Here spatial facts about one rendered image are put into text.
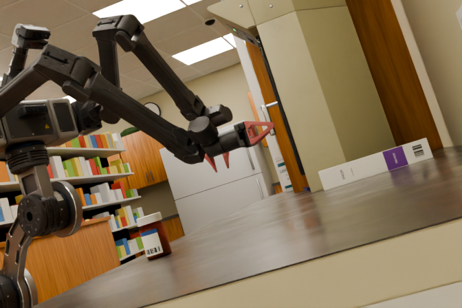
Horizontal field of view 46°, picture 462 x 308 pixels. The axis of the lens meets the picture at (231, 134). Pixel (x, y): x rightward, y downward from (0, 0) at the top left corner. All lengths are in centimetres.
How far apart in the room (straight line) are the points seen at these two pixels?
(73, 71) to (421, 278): 115
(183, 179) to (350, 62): 523
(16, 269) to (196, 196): 449
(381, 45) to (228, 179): 482
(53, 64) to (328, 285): 113
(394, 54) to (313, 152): 54
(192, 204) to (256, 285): 623
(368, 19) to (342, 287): 151
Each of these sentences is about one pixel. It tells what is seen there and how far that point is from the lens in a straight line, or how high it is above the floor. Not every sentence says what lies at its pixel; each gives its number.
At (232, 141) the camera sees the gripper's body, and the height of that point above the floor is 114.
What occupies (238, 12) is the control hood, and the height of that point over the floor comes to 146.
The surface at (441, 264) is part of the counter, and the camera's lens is 39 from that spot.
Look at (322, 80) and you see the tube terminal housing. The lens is 144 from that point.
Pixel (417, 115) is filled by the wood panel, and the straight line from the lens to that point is 180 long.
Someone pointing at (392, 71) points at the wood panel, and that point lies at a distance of 181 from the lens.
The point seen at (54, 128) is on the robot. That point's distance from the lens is 202.
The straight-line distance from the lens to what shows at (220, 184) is 650.
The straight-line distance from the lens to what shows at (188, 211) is 664.
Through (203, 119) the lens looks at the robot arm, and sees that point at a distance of 146.
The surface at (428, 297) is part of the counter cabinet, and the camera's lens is 39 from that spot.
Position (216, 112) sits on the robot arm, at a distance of 187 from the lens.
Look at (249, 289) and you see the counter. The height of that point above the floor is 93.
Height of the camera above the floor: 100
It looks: 6 degrees up
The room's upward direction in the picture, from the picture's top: 18 degrees counter-clockwise
